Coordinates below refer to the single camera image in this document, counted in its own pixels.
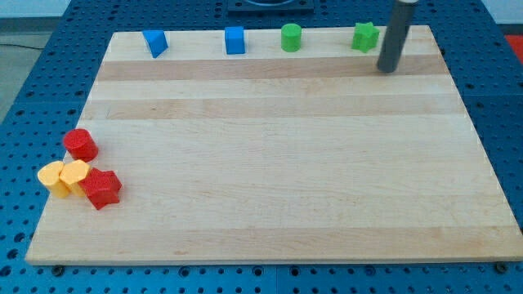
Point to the green cylinder block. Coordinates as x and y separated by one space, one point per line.
291 36

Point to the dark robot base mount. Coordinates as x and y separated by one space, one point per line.
235 7

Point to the green star block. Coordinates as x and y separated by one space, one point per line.
365 37

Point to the red star block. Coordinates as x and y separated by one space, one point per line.
101 187

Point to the light wooden board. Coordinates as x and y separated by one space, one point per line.
274 157

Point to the blue cube block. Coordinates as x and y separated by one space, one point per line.
234 40

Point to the blue triangle block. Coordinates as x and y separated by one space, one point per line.
156 41

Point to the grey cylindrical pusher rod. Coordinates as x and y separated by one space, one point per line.
396 33

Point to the yellow hexagon block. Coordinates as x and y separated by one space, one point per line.
72 174

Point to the red cylinder block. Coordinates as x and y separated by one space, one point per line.
80 145

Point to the yellow heart block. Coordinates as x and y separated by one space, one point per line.
49 177

